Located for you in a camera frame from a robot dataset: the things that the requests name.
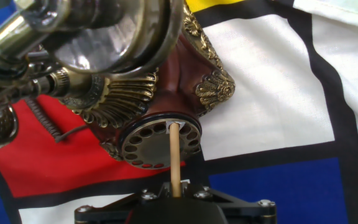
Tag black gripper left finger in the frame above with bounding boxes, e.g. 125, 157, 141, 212
75, 182, 175, 224

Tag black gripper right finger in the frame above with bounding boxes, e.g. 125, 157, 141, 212
180, 181, 277, 224

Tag brass rotary dial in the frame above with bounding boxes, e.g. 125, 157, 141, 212
118, 116, 203, 170

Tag short wooden stick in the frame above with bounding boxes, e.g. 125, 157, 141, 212
168, 121, 183, 198

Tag antique brass rotary telephone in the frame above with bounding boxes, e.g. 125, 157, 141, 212
26, 2, 237, 170

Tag brass brown phone handset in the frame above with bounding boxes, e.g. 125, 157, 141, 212
0, 0, 185, 151

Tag red blue yellow grid cloth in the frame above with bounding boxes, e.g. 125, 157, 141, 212
0, 0, 358, 224

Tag plain beige cloth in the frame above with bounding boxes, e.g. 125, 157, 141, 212
291, 0, 358, 32

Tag dark brown coiled cord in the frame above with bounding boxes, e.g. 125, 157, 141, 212
23, 96, 90, 144

